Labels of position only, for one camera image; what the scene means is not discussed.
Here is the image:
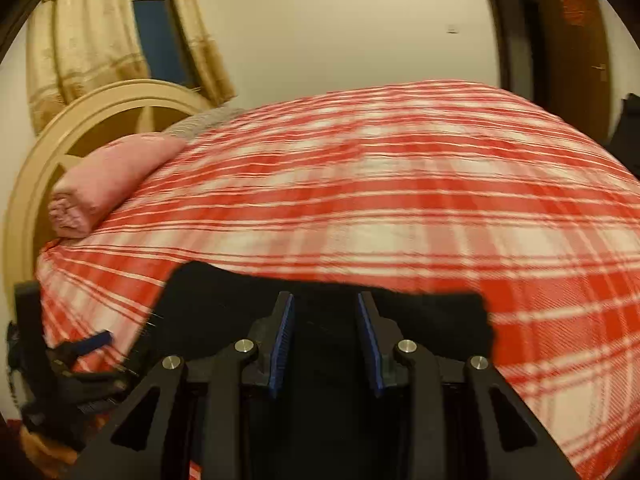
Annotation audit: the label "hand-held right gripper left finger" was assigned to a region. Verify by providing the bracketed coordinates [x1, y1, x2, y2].
[75, 290, 296, 480]

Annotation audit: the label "black pants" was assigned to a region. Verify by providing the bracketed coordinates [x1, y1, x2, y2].
[127, 260, 497, 480]

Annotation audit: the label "brown wooden door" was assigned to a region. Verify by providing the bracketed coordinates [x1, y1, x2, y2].
[537, 0, 614, 142]

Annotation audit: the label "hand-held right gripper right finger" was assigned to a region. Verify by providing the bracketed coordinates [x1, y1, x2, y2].
[356, 290, 581, 480]

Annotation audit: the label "dark wooden door frame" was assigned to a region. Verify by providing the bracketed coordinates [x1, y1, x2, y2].
[476, 0, 549, 107]

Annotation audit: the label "grey striped pillow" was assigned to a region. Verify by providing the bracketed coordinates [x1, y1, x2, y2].
[162, 106, 246, 139]

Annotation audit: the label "dark bag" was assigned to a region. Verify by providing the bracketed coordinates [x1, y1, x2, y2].
[607, 93, 640, 182]

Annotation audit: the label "wide beige floral curtain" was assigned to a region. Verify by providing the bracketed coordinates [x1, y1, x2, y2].
[25, 0, 152, 134]

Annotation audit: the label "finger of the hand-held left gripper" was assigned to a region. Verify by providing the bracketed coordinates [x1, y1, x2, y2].
[49, 330, 114, 367]
[67, 371, 135, 401]

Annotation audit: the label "red paper door decoration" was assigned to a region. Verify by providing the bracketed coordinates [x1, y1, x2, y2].
[560, 0, 587, 24]

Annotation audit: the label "red plaid bed sheet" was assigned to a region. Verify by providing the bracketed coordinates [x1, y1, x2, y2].
[34, 79, 640, 480]

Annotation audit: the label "cream and brown headboard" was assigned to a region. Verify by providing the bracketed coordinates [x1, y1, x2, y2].
[4, 79, 213, 311]

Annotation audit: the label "pink rolled blanket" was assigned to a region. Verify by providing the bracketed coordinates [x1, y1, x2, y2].
[48, 135, 189, 240]

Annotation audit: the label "narrow beige floral curtain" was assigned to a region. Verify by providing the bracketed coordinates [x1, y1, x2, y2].
[164, 0, 236, 104]

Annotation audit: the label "window with blue pane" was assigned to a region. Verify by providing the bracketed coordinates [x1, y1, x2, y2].
[127, 0, 199, 89]

